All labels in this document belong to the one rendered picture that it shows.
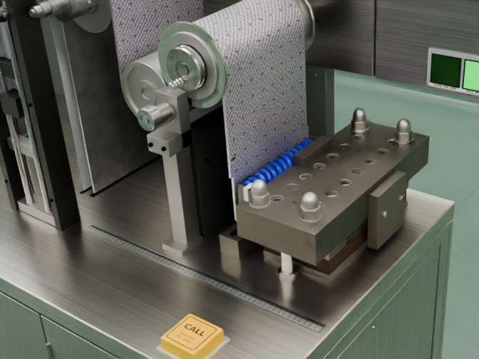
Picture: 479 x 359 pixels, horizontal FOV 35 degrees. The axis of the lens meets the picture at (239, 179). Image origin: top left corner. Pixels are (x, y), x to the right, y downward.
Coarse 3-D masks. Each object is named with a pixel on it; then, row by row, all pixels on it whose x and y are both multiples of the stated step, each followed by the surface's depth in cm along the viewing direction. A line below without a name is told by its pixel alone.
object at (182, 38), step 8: (304, 24) 136; (184, 32) 121; (304, 32) 137; (168, 40) 123; (176, 40) 122; (184, 40) 121; (192, 40) 120; (200, 40) 119; (168, 48) 124; (200, 48) 120; (208, 48) 119; (208, 56) 119; (208, 64) 120; (208, 72) 121; (216, 72) 120; (208, 80) 122; (216, 80) 121; (200, 88) 124; (208, 88) 122; (192, 96) 126; (200, 96) 124
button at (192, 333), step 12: (180, 324) 117; (192, 324) 117; (204, 324) 117; (168, 336) 115; (180, 336) 115; (192, 336) 114; (204, 336) 114; (216, 336) 114; (168, 348) 114; (180, 348) 112; (192, 348) 112; (204, 348) 113
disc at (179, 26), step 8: (176, 24) 121; (184, 24) 120; (192, 24) 119; (168, 32) 123; (176, 32) 122; (192, 32) 120; (200, 32) 119; (160, 40) 125; (208, 40) 118; (160, 48) 126; (216, 48) 118; (160, 56) 127; (216, 56) 119; (160, 64) 128; (216, 64) 119; (224, 64) 119; (224, 72) 119; (168, 80) 128; (224, 80) 120; (216, 88) 122; (224, 88) 121; (208, 96) 124; (216, 96) 123; (192, 104) 127; (200, 104) 126; (208, 104) 125
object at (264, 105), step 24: (288, 48) 133; (240, 72) 124; (264, 72) 129; (288, 72) 135; (240, 96) 126; (264, 96) 131; (288, 96) 137; (240, 120) 127; (264, 120) 133; (288, 120) 139; (240, 144) 129; (264, 144) 135; (240, 168) 131
